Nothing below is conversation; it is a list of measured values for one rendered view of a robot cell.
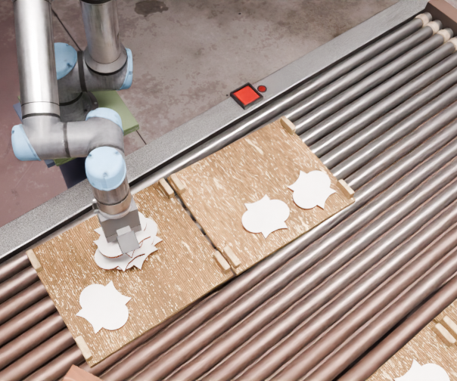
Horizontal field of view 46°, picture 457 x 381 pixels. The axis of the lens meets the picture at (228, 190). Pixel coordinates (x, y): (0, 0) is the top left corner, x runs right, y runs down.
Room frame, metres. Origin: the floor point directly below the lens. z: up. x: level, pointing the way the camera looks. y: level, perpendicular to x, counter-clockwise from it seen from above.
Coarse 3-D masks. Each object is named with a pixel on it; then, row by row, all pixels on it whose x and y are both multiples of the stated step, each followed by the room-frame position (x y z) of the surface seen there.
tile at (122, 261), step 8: (96, 240) 0.59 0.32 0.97; (96, 256) 0.55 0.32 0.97; (104, 256) 0.55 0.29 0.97; (120, 256) 0.56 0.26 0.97; (128, 256) 0.56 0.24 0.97; (136, 256) 0.56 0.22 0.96; (104, 264) 0.53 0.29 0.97; (112, 264) 0.53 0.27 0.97; (120, 264) 0.53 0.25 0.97; (128, 264) 0.54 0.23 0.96
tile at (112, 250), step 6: (144, 216) 0.63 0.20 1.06; (144, 222) 0.61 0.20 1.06; (144, 228) 0.60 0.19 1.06; (102, 234) 0.57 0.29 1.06; (138, 234) 0.58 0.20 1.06; (144, 234) 0.58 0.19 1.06; (102, 240) 0.55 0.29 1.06; (114, 240) 0.56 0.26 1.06; (138, 240) 0.56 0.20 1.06; (102, 246) 0.54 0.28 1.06; (108, 246) 0.54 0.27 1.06; (114, 246) 0.54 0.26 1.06; (102, 252) 0.52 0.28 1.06; (108, 252) 0.52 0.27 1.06; (114, 252) 0.52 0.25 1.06; (120, 252) 0.53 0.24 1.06; (132, 252) 0.53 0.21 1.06
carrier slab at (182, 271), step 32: (160, 192) 0.77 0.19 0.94; (96, 224) 0.66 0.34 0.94; (160, 224) 0.67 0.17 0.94; (192, 224) 0.68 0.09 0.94; (64, 256) 0.55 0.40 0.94; (160, 256) 0.58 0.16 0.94; (192, 256) 0.59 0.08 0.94; (64, 288) 0.47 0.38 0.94; (128, 288) 0.49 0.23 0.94; (160, 288) 0.49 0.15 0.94; (192, 288) 0.50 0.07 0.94; (64, 320) 0.39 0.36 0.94; (128, 320) 0.40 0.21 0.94; (160, 320) 0.41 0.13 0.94; (96, 352) 0.32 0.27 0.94
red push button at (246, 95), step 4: (244, 88) 1.19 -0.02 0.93; (248, 88) 1.19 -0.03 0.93; (236, 92) 1.17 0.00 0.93; (240, 92) 1.17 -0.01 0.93; (244, 92) 1.17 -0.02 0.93; (248, 92) 1.18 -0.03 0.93; (252, 92) 1.18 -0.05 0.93; (236, 96) 1.16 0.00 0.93; (240, 96) 1.16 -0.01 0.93; (244, 96) 1.16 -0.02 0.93; (248, 96) 1.16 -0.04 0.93; (252, 96) 1.16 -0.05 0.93; (256, 96) 1.16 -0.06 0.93; (240, 100) 1.14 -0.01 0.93; (244, 100) 1.14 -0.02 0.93; (248, 100) 1.14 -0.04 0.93; (252, 100) 1.15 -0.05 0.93; (244, 104) 1.13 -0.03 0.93
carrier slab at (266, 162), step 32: (224, 160) 0.90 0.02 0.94; (256, 160) 0.91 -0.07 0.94; (288, 160) 0.92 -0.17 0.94; (320, 160) 0.93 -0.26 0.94; (192, 192) 0.78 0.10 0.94; (224, 192) 0.79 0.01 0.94; (256, 192) 0.80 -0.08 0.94; (288, 192) 0.81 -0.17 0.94; (224, 224) 0.69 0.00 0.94; (288, 224) 0.71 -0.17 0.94; (224, 256) 0.60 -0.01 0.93; (256, 256) 0.61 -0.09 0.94
